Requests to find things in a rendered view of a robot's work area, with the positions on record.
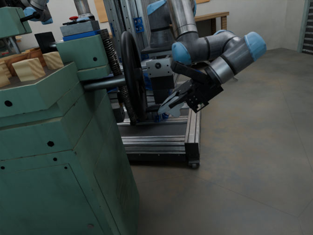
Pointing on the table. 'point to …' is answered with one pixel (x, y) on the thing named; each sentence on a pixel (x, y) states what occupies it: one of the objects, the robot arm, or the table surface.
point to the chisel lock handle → (31, 17)
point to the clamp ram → (46, 42)
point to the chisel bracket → (12, 23)
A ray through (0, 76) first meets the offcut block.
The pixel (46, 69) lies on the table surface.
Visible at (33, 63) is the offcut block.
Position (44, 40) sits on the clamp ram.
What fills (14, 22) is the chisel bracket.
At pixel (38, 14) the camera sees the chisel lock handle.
